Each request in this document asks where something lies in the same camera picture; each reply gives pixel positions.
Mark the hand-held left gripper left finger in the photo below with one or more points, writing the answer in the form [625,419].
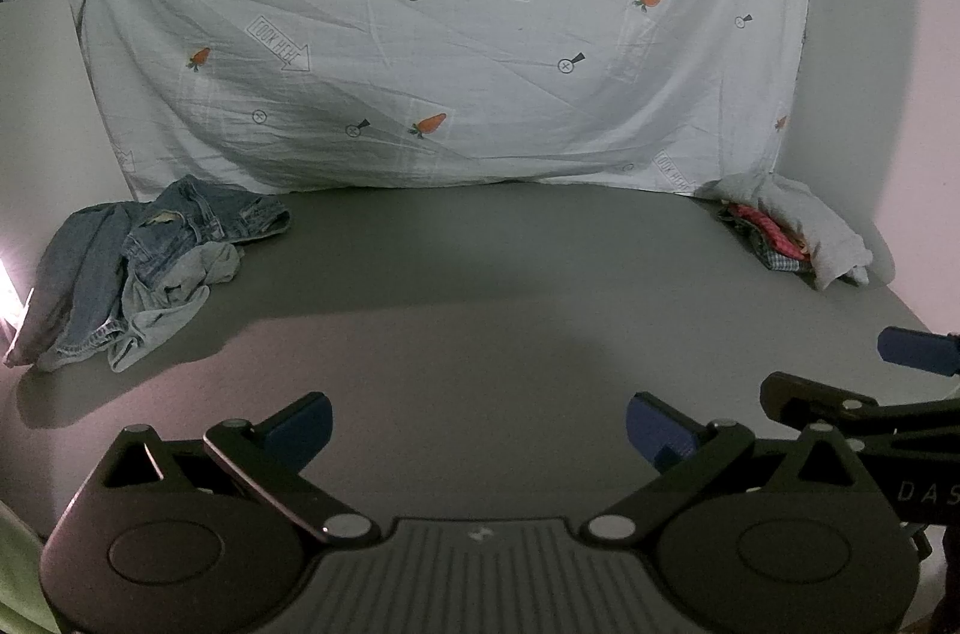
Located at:
[304,428]

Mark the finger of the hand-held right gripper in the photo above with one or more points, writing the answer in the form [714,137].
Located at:
[919,350]
[795,398]

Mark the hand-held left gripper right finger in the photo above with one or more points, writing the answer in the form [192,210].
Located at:
[660,428]

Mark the blue denim jeans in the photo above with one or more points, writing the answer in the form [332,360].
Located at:
[195,214]

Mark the plaid cloth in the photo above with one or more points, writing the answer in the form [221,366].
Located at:
[780,265]

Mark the grey crumpled cloth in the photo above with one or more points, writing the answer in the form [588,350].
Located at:
[825,229]

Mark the red pink cloth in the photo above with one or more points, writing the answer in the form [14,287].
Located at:
[765,225]

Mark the light grey garment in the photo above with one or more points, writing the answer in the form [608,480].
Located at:
[172,293]

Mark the light green cloth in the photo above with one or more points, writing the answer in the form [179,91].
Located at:
[19,574]

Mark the carrot printed white sheet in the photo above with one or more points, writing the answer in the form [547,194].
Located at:
[450,42]

